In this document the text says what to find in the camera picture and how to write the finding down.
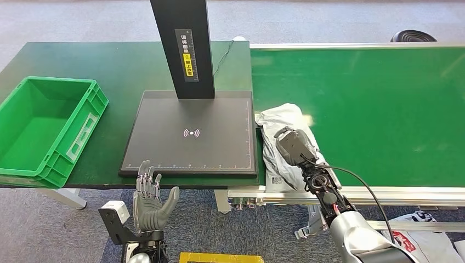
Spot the thin black table cable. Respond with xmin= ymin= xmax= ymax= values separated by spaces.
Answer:
xmin=213 ymin=39 xmax=235 ymax=77

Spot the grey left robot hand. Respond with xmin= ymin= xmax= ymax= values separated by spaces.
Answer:
xmin=133 ymin=160 xmax=180 ymax=233

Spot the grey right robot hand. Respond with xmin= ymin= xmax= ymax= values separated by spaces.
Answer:
xmin=274 ymin=126 xmax=297 ymax=167

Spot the black right camera bracket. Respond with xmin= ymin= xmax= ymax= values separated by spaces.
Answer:
xmin=276 ymin=128 xmax=319 ymax=167

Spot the black scanner machine with column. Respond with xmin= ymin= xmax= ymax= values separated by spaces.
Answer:
xmin=118 ymin=0 xmax=258 ymax=179

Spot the white slanted table leg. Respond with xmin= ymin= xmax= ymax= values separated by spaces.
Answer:
xmin=38 ymin=188 xmax=88 ymax=210

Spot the white bag with red print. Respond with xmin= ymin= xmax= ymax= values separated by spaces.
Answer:
xmin=381 ymin=210 xmax=465 ymax=263

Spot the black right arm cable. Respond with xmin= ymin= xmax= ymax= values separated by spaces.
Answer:
xmin=300 ymin=154 xmax=396 ymax=244

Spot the white upright table leg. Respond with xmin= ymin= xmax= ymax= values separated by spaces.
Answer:
xmin=214 ymin=189 xmax=232 ymax=214

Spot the yellow black floor marking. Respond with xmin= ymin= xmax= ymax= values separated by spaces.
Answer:
xmin=178 ymin=251 xmax=265 ymax=263

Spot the black yellow column label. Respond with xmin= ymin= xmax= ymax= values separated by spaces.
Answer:
xmin=174 ymin=28 xmax=200 ymax=82

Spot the aluminium conveyor frame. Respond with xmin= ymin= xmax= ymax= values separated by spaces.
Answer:
xmin=228 ymin=41 xmax=465 ymax=241

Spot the black round ribbed disc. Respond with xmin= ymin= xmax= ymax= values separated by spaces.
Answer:
xmin=390 ymin=29 xmax=438 ymax=43

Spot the black left camera bracket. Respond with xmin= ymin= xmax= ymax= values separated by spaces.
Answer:
xmin=98 ymin=207 xmax=141 ymax=246

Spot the black camera bracket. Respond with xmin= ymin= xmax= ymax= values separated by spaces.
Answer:
xmin=98 ymin=207 xmax=141 ymax=246
xmin=276 ymin=128 xmax=319 ymax=167

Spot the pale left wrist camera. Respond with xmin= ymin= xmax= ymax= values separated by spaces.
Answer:
xmin=100 ymin=201 xmax=131 ymax=225

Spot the green plastic crate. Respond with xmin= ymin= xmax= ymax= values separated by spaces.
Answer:
xmin=0 ymin=76 xmax=109 ymax=189

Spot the white grey plastic mailer package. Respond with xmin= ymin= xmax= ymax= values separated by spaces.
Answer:
xmin=254 ymin=103 xmax=342 ymax=193

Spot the green conveyor belt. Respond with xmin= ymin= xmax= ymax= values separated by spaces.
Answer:
xmin=249 ymin=46 xmax=465 ymax=188

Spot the clear crate label holder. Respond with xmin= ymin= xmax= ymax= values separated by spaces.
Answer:
xmin=66 ymin=112 xmax=99 ymax=162

